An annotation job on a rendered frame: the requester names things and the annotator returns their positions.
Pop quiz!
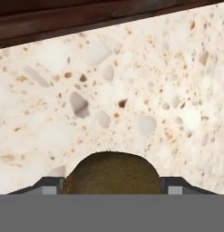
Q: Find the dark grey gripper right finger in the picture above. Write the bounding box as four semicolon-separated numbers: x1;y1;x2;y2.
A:
160;176;219;196

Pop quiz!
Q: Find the dark brown wooden cupboard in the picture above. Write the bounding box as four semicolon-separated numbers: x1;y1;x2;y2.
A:
0;0;224;50

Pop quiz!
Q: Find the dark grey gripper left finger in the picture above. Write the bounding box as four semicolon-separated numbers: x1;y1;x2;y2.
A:
7;176;66;196

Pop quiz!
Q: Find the brown kiwi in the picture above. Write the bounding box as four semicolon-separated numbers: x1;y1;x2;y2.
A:
61;150;163;196

